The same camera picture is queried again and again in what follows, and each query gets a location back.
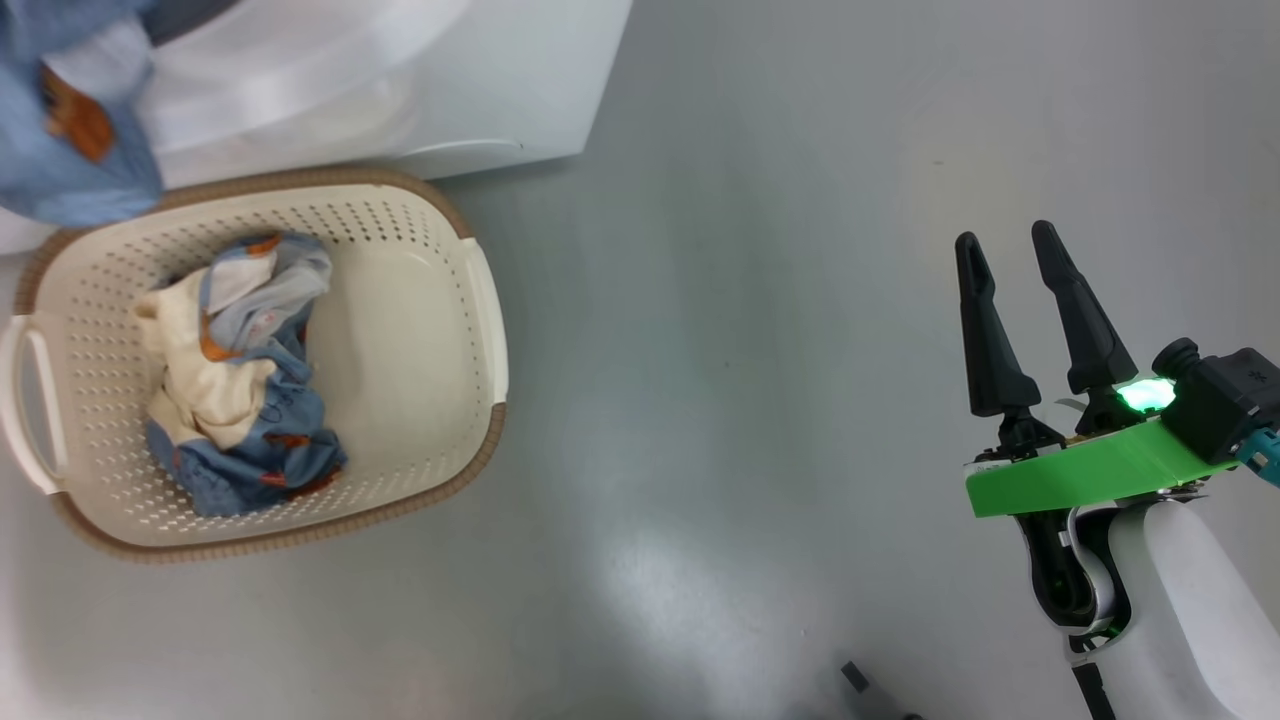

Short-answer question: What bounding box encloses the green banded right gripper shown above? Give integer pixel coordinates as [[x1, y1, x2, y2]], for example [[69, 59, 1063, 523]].
[[954, 220, 1242, 520]]

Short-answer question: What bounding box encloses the blue bear print garment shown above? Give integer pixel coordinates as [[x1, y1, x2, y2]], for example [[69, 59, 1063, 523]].
[[147, 232, 349, 519], [0, 0, 166, 228]]

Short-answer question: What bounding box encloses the cream white garment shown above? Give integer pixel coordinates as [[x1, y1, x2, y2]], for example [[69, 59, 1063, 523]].
[[133, 268, 278, 451]]

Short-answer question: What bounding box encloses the white front-load washing machine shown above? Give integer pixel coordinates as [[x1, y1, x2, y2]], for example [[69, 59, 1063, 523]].
[[0, 0, 634, 256]]

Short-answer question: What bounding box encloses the cream perforated laundry basket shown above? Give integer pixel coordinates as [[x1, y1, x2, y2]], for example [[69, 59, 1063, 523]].
[[0, 166, 510, 564]]

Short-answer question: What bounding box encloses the grey washing machine door gasket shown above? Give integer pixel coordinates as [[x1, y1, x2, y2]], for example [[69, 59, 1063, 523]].
[[148, 0, 241, 46]]

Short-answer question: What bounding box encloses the round filter cover panel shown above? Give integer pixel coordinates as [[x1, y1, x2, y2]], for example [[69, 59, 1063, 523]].
[[390, 138, 526, 176]]

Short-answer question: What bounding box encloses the right camera cable teal connector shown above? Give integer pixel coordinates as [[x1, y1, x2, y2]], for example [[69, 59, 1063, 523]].
[[1236, 427, 1280, 489]]

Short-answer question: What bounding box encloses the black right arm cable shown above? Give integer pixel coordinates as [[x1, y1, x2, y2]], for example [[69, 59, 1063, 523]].
[[1070, 660, 1118, 720]]

